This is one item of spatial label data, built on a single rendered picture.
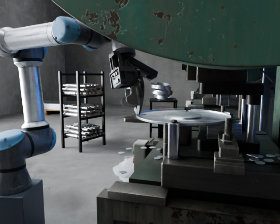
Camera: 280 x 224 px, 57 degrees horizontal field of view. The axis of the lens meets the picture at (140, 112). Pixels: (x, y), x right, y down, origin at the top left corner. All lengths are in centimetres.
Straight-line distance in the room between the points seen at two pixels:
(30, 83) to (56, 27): 41
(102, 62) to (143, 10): 776
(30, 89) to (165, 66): 650
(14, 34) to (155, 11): 75
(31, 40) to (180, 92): 668
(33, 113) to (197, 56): 96
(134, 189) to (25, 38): 63
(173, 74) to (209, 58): 715
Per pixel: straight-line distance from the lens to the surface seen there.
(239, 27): 34
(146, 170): 75
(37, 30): 94
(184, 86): 745
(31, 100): 120
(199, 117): 79
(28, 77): 120
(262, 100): 233
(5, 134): 117
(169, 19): 34
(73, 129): 332
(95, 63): 819
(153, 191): 63
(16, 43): 103
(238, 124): 74
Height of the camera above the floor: 91
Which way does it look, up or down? 8 degrees down
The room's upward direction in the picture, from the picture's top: straight up
